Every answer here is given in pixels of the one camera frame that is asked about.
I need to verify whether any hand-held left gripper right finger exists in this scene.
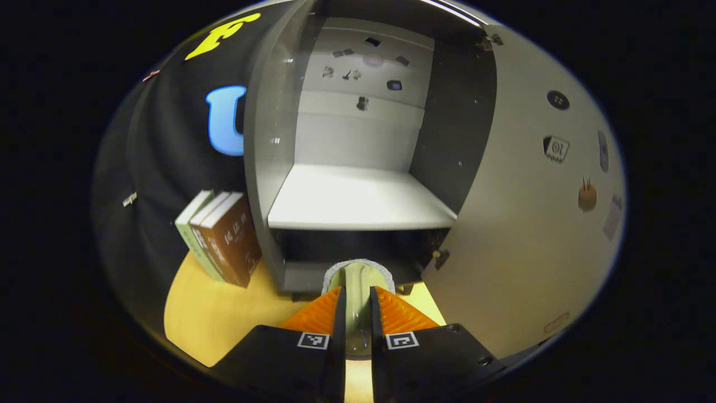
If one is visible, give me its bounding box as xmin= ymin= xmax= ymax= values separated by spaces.
xmin=369 ymin=287 xmax=507 ymax=403

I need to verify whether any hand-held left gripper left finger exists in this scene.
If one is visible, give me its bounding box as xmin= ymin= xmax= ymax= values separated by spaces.
xmin=213 ymin=287 xmax=347 ymax=403

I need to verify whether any beige cabinet door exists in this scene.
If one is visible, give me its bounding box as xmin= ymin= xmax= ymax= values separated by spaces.
xmin=421 ymin=25 xmax=626 ymax=360

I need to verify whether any white cabinet shelf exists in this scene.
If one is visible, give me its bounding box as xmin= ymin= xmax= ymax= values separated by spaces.
xmin=267 ymin=163 xmax=458 ymax=231

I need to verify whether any dark grey cabinet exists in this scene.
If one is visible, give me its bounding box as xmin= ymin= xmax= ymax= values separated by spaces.
xmin=243 ymin=0 xmax=498 ymax=296

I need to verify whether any brown book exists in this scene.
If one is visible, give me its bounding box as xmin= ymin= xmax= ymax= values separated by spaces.
xmin=200 ymin=192 xmax=262 ymax=288
xmin=189 ymin=191 xmax=231 ymax=283

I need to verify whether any black backdrop cloth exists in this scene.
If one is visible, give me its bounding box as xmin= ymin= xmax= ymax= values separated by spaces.
xmin=92 ymin=12 xmax=263 ymax=348

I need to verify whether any large ceiling light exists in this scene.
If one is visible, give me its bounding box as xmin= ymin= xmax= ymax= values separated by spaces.
xmin=420 ymin=0 xmax=487 ymax=27

